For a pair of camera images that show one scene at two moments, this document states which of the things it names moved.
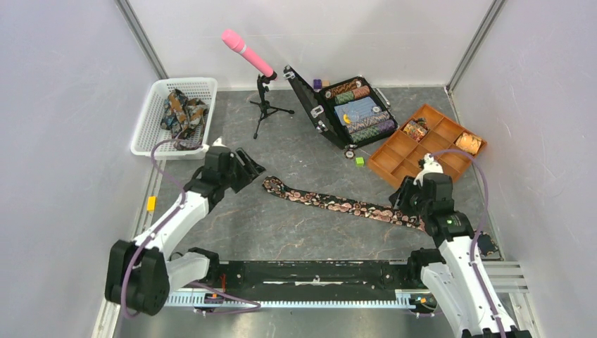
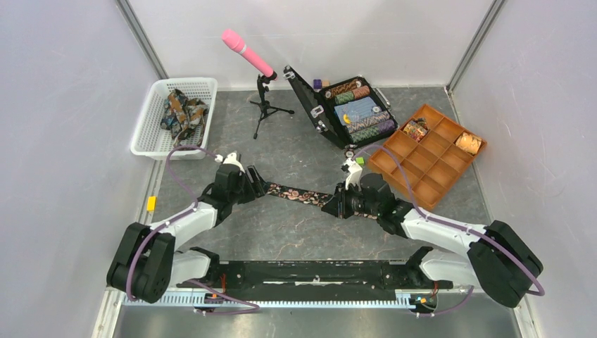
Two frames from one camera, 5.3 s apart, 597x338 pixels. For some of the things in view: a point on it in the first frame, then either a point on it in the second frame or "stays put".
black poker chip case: x=351 y=112 stays put
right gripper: x=399 y=196 -> x=338 y=206
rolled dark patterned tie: x=416 y=128 stays put
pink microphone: x=235 y=41 stays put
